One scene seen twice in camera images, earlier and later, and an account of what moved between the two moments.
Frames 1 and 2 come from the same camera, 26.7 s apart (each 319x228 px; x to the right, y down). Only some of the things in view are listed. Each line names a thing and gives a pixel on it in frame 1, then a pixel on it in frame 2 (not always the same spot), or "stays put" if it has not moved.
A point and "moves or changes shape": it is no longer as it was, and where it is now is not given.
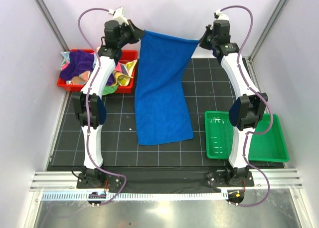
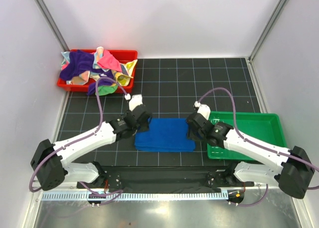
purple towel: [79, 62] stays put
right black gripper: [203, 41] to [191, 135]
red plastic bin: [125, 56] stays put
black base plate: [166, 179] stays put
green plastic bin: [269, 146] stays put
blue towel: [162, 114] moves or changes shape
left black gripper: [136, 33] to [144, 127]
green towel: [109, 89] stays put
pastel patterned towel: [66, 61] stays put
